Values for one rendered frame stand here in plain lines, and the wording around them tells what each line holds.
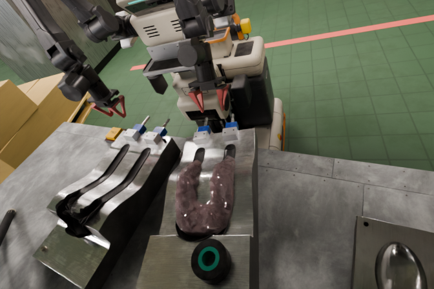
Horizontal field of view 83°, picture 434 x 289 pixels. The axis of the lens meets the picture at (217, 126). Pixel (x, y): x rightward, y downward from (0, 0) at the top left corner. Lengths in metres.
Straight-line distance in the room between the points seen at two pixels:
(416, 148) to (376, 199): 1.20
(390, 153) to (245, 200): 1.35
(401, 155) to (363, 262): 1.32
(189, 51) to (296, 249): 0.56
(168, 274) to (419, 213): 0.60
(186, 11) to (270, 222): 0.60
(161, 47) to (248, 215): 0.72
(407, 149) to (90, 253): 1.76
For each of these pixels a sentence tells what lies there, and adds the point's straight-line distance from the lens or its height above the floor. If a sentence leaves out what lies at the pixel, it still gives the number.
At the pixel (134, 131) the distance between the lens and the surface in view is 1.00.
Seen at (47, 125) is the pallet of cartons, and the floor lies 0.32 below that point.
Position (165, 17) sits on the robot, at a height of 1.19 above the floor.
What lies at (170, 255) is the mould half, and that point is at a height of 0.91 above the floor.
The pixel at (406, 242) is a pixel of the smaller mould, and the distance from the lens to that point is 0.66.
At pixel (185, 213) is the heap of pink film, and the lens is 0.71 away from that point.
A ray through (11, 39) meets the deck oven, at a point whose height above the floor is 0.92.
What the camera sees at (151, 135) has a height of 0.92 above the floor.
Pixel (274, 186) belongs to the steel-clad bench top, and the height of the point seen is 0.80.
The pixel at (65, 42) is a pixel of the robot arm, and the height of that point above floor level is 1.29.
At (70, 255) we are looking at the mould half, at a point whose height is 0.86.
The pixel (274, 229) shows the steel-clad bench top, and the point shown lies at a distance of 0.72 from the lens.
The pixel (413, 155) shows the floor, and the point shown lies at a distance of 1.91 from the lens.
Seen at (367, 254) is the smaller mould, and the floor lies 0.87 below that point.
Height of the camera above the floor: 1.47
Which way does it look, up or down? 42 degrees down
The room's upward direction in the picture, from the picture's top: 24 degrees counter-clockwise
